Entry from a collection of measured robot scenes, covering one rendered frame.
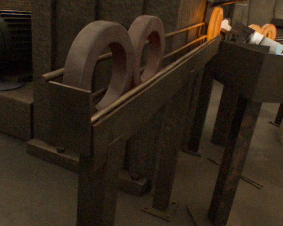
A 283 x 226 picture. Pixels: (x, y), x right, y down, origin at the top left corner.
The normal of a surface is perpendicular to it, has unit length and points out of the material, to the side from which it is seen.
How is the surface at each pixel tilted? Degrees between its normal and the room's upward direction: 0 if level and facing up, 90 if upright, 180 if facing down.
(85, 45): 51
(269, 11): 90
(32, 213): 0
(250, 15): 90
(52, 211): 0
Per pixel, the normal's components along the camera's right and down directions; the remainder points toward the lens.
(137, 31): -0.22, -0.40
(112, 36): 0.91, 0.25
